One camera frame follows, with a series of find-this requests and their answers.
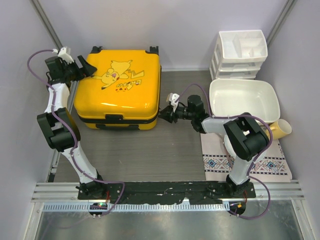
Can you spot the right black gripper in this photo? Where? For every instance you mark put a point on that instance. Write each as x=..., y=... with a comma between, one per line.
x=168, y=115

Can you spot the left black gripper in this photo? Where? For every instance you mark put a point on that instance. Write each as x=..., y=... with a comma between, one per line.
x=88, y=71

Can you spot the yellow Pikachu suitcase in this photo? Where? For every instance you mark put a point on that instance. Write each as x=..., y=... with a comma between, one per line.
x=124, y=92

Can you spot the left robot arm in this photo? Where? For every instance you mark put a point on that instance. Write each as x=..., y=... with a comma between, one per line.
x=59, y=128

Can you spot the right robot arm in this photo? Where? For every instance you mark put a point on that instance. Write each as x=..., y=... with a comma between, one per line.
x=247, y=139

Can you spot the white plastic basin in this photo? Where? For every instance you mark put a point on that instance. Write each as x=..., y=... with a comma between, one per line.
x=230, y=97

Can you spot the white round plate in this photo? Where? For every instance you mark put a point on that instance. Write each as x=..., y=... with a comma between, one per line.
x=229, y=147

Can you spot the patterned placemat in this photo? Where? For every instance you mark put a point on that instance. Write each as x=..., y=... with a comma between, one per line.
x=272, y=168

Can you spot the white drawer organizer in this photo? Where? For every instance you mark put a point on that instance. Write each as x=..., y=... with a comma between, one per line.
x=238, y=54

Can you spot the yellow mug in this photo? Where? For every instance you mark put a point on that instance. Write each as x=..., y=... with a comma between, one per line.
x=280, y=129

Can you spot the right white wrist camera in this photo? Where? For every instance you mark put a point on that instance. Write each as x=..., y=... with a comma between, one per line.
x=173, y=99

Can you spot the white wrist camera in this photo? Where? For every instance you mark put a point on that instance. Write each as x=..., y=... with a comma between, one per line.
x=65, y=54
x=173, y=99

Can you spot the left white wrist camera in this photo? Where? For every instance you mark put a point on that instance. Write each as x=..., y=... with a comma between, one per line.
x=65, y=54

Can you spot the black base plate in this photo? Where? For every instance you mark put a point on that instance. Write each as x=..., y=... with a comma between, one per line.
x=165, y=192

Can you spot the grey cable duct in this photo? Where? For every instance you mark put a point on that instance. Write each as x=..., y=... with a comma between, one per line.
x=93, y=207

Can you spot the aluminium frame rail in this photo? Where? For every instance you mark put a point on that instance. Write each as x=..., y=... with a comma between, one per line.
x=67, y=191

